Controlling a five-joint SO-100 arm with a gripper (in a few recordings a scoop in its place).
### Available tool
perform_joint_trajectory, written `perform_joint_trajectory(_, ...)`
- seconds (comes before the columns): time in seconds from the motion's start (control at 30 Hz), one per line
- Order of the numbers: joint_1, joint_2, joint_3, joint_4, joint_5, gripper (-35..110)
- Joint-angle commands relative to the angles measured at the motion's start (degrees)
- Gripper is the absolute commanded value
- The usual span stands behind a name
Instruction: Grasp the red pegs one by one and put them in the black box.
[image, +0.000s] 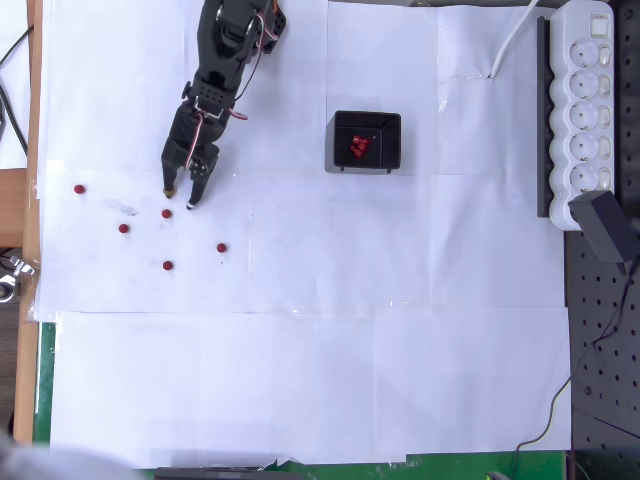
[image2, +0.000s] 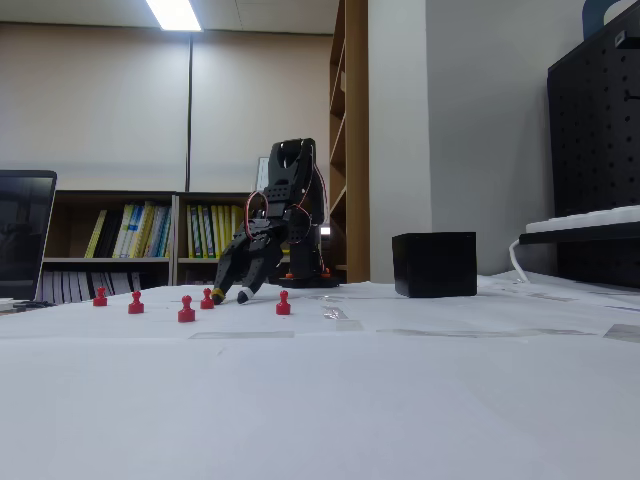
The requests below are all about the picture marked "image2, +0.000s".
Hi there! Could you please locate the white paper table cover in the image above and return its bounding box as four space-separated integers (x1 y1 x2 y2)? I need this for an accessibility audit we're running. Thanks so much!
0 272 640 480

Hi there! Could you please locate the white yellow paperback book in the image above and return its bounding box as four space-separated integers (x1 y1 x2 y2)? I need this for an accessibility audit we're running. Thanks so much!
112 203 137 260

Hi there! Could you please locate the black shelf rail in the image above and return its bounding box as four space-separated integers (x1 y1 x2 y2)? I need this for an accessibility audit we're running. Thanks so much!
518 222 640 247

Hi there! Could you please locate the black laptop screen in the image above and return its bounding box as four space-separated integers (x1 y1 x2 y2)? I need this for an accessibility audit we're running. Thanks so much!
0 169 59 303

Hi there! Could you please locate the tall wooden bookshelf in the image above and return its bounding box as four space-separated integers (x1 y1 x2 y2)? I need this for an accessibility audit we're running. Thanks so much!
328 0 370 285

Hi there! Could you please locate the wide yellow binder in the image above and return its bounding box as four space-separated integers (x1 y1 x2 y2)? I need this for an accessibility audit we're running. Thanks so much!
230 204 249 241

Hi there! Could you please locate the blue rounded panel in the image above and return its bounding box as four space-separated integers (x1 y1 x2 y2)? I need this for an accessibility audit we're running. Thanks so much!
582 0 621 42

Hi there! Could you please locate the rectangular ceiling light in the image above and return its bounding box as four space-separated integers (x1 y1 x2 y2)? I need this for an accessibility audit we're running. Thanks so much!
144 0 204 33

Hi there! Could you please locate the thin yellow book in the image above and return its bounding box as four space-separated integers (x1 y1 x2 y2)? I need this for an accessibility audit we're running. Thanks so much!
83 209 108 260

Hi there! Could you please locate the low wooden bookshelf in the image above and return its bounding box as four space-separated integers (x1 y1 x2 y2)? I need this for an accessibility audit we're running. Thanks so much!
174 191 294 287
42 189 179 306

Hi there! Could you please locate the black wall conduit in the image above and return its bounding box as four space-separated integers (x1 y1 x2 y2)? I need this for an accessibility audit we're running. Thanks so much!
185 30 195 193

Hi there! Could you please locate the black pegboard panel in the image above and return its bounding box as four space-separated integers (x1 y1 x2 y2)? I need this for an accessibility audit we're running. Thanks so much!
546 12 640 290

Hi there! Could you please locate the black open box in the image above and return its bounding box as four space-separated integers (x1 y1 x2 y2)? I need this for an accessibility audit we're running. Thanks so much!
391 231 478 299

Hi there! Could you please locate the white power cable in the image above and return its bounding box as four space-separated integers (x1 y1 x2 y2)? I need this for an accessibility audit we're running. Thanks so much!
508 238 532 284

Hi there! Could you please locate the blue white book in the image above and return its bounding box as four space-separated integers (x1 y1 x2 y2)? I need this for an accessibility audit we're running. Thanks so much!
130 201 154 260

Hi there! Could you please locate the white green book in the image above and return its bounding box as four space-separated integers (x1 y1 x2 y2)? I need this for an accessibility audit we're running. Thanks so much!
147 203 174 260

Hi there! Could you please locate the white power strip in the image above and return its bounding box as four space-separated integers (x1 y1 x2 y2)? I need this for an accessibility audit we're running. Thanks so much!
524 204 640 235

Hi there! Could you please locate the black book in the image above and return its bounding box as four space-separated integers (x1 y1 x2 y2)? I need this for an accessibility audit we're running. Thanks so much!
94 209 125 260

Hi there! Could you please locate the framed white certificate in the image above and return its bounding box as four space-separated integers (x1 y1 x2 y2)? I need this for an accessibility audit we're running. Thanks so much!
256 156 274 193

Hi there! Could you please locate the yellow binder green label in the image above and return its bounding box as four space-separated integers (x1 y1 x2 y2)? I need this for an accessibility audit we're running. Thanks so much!
197 204 212 260
186 204 201 260

